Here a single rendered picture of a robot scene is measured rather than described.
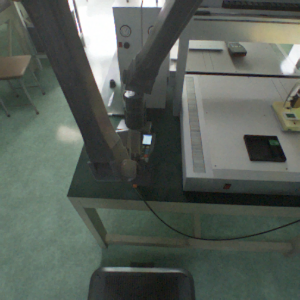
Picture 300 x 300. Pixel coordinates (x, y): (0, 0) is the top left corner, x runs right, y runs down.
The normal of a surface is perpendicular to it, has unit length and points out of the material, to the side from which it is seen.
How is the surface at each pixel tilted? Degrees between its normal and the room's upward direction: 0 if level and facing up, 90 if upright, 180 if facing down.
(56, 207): 0
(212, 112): 0
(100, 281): 0
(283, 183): 90
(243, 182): 90
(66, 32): 70
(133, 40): 90
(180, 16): 114
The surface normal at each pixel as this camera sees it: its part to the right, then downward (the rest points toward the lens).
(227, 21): -0.06, 0.77
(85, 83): 0.91, -0.03
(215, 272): 0.00, -0.63
